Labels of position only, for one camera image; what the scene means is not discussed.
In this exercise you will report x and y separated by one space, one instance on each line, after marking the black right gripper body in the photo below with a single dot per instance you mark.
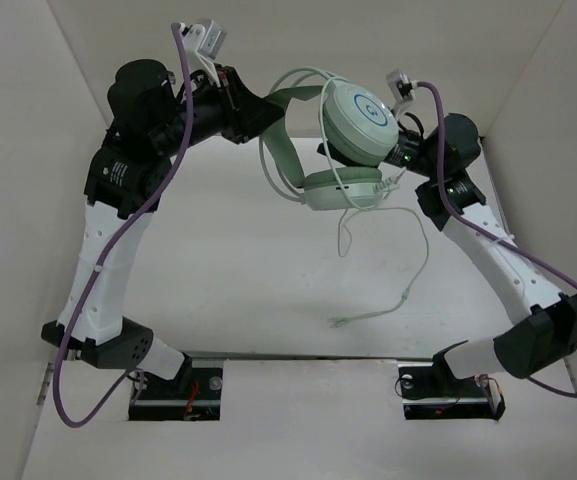
409 152

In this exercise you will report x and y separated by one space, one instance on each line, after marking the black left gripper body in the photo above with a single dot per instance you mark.
213 109

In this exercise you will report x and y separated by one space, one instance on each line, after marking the mint green headphones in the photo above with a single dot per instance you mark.
350 118

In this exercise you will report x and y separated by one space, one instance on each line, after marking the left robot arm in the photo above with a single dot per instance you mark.
150 122

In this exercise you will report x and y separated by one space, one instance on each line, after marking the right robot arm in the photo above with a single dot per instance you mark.
543 317

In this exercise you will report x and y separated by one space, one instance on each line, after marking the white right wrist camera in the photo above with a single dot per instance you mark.
403 90

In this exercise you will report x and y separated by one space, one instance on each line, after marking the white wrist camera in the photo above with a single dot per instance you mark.
203 39
403 90

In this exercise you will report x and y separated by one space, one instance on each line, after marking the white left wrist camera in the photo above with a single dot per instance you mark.
203 39

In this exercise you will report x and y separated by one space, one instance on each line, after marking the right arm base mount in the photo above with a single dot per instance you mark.
430 391

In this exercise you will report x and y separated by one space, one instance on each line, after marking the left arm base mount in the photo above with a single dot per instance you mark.
160 400

